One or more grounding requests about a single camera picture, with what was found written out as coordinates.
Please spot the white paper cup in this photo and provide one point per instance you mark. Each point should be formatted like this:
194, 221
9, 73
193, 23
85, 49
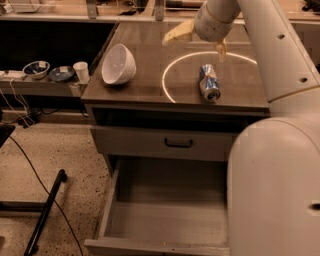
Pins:
81, 69

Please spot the black stand leg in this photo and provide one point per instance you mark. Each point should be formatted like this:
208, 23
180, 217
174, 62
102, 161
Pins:
32, 246

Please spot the closed top drawer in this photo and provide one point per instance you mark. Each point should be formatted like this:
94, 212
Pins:
122, 141

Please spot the red bull can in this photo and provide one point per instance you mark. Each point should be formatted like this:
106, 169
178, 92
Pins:
208, 83

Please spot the white tilted bowl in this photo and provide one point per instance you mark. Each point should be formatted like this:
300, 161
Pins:
118, 66

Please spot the white power strip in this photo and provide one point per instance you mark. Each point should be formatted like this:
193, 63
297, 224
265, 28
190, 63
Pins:
11, 74

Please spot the black drawer handle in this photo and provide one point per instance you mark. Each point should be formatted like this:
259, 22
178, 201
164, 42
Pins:
178, 144

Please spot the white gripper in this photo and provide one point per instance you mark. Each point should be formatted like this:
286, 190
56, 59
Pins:
207, 27

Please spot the grey drawer cabinet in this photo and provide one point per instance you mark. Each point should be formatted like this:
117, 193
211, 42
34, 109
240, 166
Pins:
165, 94

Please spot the open middle drawer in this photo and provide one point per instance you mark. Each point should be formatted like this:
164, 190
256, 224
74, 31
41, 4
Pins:
164, 207

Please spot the grey side shelf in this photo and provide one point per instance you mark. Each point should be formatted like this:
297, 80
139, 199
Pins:
42, 88

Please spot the blue plate on shelf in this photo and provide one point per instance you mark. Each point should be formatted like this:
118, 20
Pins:
61, 74

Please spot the blue white bowl on shelf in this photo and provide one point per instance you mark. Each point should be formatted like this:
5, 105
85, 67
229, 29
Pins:
36, 70

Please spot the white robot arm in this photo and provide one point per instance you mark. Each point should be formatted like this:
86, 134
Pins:
273, 177

